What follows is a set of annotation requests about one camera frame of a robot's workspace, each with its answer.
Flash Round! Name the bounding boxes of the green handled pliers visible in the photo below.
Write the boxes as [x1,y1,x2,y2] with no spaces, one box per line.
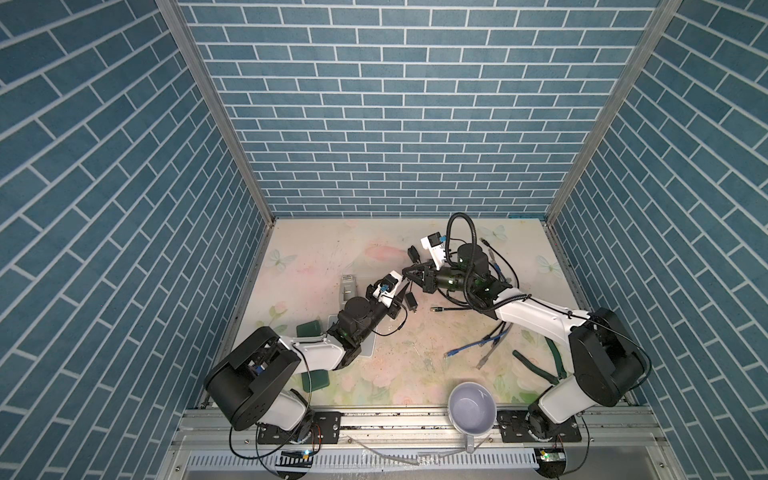
[512,337,569,385]

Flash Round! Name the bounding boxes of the black thick cable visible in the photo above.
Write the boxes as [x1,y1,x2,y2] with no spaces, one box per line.
[429,238,521,343]

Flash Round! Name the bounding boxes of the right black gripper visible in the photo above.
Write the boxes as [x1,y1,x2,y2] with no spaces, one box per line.
[403,260,476,295]

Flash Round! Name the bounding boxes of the blue ethernet cable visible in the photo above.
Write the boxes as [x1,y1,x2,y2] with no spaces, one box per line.
[443,326,516,359]

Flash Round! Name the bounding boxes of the white network switch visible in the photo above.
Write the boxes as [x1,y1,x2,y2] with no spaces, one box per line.
[359,333,377,358]

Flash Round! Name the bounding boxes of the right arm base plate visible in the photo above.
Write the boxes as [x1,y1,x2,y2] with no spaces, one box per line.
[497,409,582,443]

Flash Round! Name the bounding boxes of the green network switch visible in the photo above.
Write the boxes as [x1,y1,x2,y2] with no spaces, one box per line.
[296,318,330,393]

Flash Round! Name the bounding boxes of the aluminium frame rail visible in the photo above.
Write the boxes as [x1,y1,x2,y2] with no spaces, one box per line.
[158,406,684,479]

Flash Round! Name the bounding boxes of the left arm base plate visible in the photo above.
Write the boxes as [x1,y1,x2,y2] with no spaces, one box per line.
[257,410,341,445]

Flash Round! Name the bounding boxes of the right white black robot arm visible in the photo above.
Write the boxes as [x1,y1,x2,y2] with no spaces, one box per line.
[403,241,650,427]

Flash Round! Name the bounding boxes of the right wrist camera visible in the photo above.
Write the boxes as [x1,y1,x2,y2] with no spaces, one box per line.
[421,232,447,270]

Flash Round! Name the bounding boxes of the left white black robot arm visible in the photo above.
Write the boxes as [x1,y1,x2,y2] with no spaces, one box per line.
[203,288,404,431]

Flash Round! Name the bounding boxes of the lavender mug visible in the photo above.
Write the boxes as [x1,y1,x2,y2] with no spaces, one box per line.
[448,381,497,454]

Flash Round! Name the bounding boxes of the black power adapter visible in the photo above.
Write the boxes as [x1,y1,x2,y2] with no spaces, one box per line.
[403,291,418,312]
[404,245,434,279]

